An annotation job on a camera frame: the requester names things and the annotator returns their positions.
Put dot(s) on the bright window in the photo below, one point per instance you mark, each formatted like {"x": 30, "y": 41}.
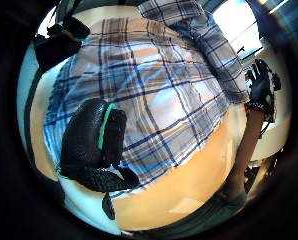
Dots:
{"x": 237, "y": 28}

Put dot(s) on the blue plaid shirt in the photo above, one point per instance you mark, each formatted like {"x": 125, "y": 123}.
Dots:
{"x": 162, "y": 100}

